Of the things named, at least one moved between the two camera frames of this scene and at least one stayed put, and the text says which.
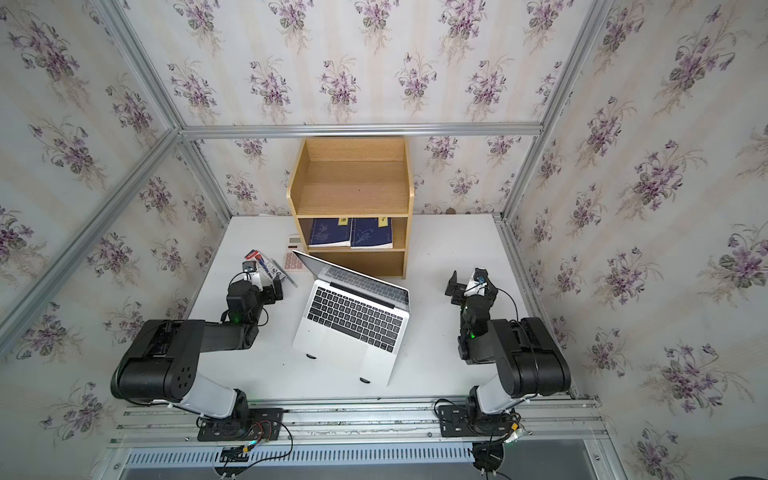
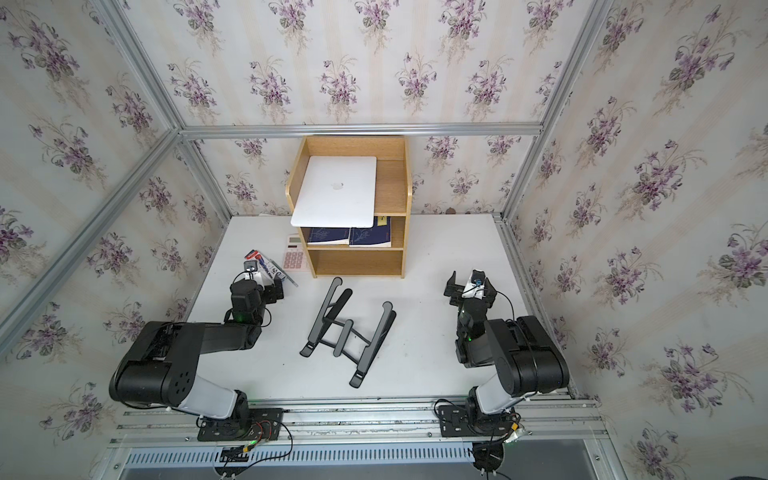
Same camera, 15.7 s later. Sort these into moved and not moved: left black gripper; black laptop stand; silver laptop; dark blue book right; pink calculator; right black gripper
Moved: black laptop stand; silver laptop
Not moved: dark blue book right; right black gripper; left black gripper; pink calculator
